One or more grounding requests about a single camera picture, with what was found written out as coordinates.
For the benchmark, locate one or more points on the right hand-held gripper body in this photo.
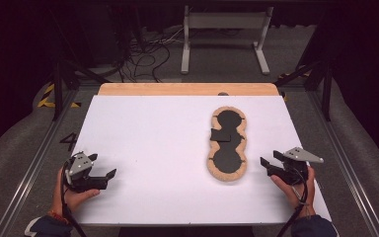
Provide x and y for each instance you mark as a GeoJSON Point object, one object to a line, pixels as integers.
{"type": "Point", "coordinates": [297, 158]}

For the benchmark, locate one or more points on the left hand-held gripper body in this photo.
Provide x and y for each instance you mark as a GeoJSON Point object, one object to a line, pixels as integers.
{"type": "Point", "coordinates": [79, 164]}

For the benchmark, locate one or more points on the person's left hand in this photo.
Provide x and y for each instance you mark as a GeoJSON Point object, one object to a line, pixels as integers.
{"type": "Point", "coordinates": [72, 199]}

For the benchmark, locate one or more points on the person's right hand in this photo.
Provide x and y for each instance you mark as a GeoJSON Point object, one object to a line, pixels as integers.
{"type": "Point", "coordinates": [301, 194]}

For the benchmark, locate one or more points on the white board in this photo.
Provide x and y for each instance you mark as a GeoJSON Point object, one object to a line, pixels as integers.
{"type": "Point", "coordinates": [161, 148]}

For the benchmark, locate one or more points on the black metal stand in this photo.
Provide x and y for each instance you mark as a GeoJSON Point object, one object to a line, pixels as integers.
{"type": "Point", "coordinates": [58, 92]}
{"type": "Point", "coordinates": [326, 95]}

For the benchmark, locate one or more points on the yellow black floor tape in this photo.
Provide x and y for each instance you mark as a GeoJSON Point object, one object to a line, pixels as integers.
{"type": "Point", "coordinates": [292, 75]}

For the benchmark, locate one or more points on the wooden table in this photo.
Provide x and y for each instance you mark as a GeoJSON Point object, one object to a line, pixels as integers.
{"type": "Point", "coordinates": [177, 89]}

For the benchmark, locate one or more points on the white metal stand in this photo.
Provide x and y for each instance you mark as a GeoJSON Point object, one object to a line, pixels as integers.
{"type": "Point", "coordinates": [186, 49]}

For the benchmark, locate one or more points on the aluminium floor rail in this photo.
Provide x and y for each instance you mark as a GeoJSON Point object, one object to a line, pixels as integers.
{"type": "Point", "coordinates": [348, 164]}
{"type": "Point", "coordinates": [36, 164]}

